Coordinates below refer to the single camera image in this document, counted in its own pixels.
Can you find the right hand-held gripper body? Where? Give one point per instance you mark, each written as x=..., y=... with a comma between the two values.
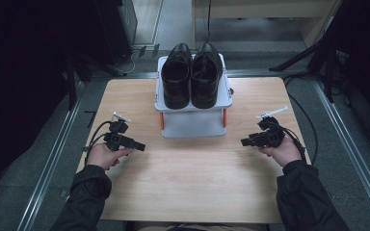
x=269, y=134

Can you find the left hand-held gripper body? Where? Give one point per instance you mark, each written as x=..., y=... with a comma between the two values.
x=117, y=136

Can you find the white two-tier shoe rack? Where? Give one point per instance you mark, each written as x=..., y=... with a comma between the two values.
x=194, y=123

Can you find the black leather shoe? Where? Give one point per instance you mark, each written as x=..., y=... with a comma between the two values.
x=205, y=77
x=176, y=77

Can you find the person's right hand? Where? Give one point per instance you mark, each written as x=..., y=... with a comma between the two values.
x=284, y=152

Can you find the person's left hand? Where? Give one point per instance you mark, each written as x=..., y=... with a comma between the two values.
x=102, y=157

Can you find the grey tape strip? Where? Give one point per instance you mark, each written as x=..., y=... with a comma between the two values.
x=63, y=193

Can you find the black tripod stand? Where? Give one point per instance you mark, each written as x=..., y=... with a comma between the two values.
x=321, y=48

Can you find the black computer tower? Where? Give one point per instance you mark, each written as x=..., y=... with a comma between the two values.
x=118, y=25

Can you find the light wooden desk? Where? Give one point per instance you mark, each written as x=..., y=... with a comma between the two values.
x=263, y=12

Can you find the metal floor rail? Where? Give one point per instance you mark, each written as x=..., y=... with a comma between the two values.
x=49, y=163
x=350, y=144

